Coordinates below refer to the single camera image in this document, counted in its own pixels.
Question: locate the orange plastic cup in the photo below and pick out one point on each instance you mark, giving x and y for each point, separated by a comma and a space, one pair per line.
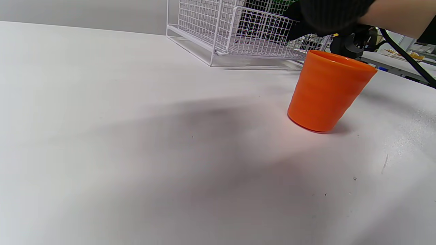
327, 92

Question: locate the white mesh sliding drawer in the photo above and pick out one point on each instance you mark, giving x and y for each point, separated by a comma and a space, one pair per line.
265, 37

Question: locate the person's right hand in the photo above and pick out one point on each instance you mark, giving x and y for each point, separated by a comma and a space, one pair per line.
327, 13

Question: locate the person's right forearm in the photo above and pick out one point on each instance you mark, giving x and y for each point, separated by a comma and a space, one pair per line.
398, 15

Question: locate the black right hand controller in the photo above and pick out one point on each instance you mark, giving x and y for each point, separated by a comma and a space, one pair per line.
351, 47

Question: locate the white work table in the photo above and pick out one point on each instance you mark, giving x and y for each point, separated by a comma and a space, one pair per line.
385, 62

